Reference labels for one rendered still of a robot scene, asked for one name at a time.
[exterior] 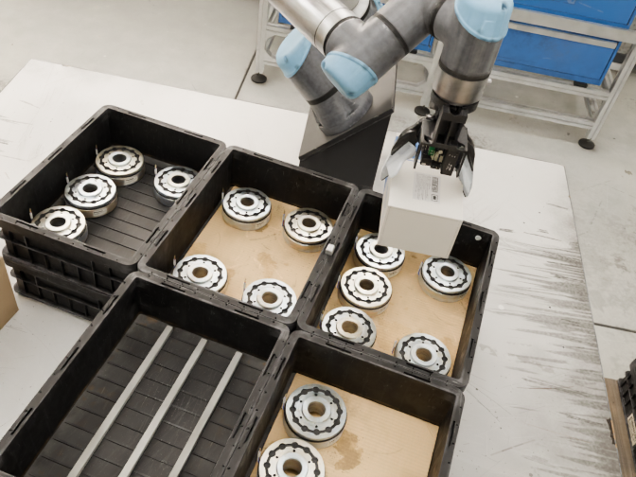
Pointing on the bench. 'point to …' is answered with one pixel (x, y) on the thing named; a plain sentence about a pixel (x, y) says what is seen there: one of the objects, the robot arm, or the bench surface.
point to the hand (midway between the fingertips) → (423, 185)
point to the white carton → (421, 210)
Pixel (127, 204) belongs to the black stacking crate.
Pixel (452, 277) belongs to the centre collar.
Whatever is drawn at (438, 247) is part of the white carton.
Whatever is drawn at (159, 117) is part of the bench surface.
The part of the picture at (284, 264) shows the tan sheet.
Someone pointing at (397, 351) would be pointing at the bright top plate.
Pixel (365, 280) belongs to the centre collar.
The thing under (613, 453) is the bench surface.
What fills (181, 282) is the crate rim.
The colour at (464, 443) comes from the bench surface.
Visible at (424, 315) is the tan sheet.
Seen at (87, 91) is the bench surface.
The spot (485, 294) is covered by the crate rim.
